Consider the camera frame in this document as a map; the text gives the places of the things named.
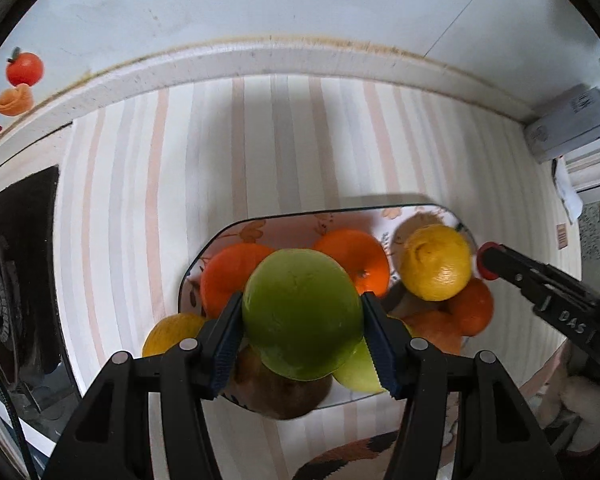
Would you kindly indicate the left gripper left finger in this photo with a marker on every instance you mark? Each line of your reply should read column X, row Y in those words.
column 195, row 370

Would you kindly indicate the white folded cloth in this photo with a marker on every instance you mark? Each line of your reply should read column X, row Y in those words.
column 566, row 192

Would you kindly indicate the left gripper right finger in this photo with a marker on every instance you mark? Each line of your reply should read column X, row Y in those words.
column 412, row 370

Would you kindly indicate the striped cat table mat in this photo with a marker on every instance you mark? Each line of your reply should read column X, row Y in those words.
column 145, row 183

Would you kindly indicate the black gas stove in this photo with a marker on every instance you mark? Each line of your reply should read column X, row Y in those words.
column 35, row 374

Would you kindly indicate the orange tangerine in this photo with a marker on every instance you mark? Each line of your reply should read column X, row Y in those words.
column 227, row 273
column 361, row 256

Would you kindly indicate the orange tangerine middle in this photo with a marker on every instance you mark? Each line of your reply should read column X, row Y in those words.
column 361, row 256

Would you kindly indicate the green apple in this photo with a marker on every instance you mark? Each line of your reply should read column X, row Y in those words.
column 302, row 314
column 358, row 372

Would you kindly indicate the orange tangerine left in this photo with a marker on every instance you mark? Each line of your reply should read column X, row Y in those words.
column 227, row 273

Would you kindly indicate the yellow lemon left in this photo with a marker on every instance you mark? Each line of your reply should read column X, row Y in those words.
column 170, row 331

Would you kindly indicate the yellow lemon right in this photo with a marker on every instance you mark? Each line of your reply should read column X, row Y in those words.
column 436, row 263

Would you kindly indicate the brown pear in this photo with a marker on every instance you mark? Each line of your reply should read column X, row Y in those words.
column 436, row 327

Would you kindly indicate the green apple in plate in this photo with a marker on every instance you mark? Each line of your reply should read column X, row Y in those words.
column 358, row 372

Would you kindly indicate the dark orange right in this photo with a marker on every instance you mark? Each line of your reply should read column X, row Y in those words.
column 472, row 309

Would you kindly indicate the dark red apple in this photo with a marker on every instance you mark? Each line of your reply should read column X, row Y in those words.
column 257, row 389

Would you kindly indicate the colourful wall sticker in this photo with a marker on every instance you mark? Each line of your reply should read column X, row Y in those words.
column 23, row 70

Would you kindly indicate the oval patterned fruit plate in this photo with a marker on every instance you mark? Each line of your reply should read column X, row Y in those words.
column 390, row 227

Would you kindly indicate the small brown card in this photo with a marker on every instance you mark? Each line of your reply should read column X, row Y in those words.
column 562, row 236

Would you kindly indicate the yellow lemon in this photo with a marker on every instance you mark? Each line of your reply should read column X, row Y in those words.
column 170, row 331
column 436, row 263

